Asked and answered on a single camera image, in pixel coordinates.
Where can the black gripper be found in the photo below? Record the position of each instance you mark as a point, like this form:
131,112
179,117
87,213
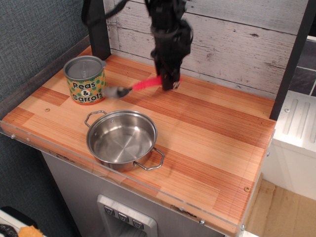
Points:
170,50

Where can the red handled metal spoon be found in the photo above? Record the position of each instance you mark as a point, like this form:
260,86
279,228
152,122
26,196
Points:
117,92

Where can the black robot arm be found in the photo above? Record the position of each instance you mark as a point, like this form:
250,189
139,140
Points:
165,14

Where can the stainless steel pot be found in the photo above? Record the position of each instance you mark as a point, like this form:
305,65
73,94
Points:
123,140

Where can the peas and carrots can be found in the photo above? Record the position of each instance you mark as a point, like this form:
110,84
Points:
86,79

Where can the grey toy fridge cabinet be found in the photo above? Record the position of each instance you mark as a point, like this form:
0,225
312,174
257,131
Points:
80,190

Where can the white toy sink unit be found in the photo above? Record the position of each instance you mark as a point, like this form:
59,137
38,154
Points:
291,156

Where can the silver water dispenser panel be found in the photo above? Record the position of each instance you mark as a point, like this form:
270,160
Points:
120,220

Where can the clear acrylic edge guard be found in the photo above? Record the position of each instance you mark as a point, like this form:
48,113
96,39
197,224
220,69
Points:
203,174

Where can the orange and black object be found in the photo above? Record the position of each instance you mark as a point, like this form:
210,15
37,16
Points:
27,231

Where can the left dark post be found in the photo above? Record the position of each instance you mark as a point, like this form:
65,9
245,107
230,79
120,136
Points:
98,33

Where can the dark post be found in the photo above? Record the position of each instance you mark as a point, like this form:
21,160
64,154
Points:
98,33
298,46

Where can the right dark post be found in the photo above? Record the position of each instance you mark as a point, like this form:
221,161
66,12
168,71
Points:
298,46

